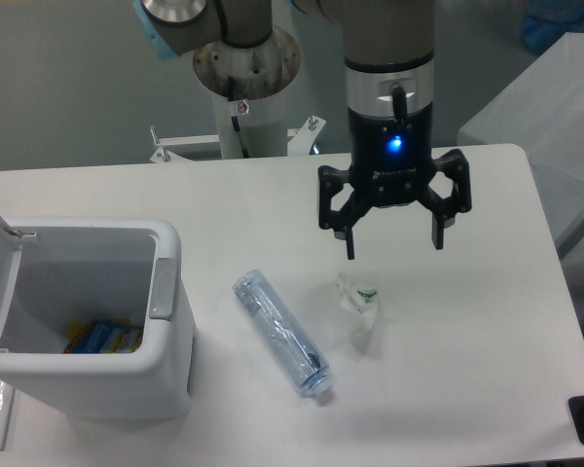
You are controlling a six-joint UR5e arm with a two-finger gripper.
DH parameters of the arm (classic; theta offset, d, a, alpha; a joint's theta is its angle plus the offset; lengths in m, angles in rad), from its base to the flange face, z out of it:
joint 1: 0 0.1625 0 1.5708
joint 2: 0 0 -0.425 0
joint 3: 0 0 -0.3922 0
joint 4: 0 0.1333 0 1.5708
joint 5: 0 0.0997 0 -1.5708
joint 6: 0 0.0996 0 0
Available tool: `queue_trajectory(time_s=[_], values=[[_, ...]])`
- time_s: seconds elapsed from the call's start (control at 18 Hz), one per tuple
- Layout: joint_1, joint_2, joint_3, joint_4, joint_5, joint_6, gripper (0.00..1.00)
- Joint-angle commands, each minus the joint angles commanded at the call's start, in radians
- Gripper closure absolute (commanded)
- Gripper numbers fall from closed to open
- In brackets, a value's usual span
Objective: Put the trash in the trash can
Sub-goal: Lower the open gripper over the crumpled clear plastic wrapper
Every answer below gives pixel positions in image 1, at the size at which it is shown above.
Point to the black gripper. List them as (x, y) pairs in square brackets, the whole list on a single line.
[(390, 151)]

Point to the clear plastic wrapper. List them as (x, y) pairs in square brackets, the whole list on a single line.
[(360, 302)]

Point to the clear plastic water bottle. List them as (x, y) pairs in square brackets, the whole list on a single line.
[(290, 344)]

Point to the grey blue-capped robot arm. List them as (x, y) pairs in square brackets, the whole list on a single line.
[(388, 53)]

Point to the white plastic trash can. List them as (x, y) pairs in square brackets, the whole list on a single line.
[(59, 273)]

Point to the grey covered side table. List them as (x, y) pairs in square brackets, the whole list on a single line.
[(542, 111)]

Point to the blue plastic bag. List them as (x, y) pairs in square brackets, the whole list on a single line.
[(546, 22)]

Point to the blue yellow snack package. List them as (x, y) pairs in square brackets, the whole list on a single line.
[(104, 337)]

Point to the white pedestal base bracket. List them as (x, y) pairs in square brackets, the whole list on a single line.
[(300, 141)]

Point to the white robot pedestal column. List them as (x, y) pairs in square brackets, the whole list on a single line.
[(248, 89)]

